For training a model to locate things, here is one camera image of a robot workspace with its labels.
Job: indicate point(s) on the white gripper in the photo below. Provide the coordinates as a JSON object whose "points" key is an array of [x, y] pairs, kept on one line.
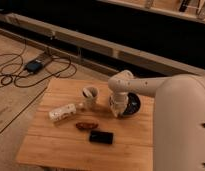
{"points": [[118, 103]]}

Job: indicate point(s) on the dark blue ceramic bowl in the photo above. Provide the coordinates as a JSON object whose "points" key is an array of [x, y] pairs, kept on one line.
{"points": [[133, 105]]}

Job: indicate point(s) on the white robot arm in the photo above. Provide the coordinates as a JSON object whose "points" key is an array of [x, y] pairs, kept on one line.
{"points": [[178, 116]]}

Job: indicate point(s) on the white ceramic mug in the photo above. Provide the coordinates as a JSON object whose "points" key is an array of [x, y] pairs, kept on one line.
{"points": [[90, 95]]}

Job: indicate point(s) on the black rectangular box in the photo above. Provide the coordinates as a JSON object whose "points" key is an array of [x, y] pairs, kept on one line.
{"points": [[101, 137]]}

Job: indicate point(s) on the brown sausage-shaped object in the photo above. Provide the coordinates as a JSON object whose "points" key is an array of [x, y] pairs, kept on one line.
{"points": [[86, 125]]}

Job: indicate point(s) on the wooden rail beam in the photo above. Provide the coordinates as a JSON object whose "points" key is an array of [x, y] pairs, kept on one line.
{"points": [[104, 47]]}

